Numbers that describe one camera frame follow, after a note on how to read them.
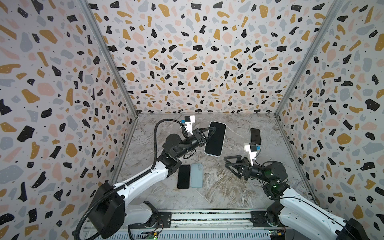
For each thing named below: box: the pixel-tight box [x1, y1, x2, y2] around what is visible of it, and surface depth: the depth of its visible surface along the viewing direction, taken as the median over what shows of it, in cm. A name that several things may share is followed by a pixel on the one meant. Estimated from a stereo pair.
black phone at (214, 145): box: [204, 121, 227, 157], surface depth 64 cm
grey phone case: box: [190, 163, 204, 189], surface depth 91 cm
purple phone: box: [177, 164, 191, 189], surface depth 90 cm
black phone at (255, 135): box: [250, 128, 262, 145], surface depth 111 cm
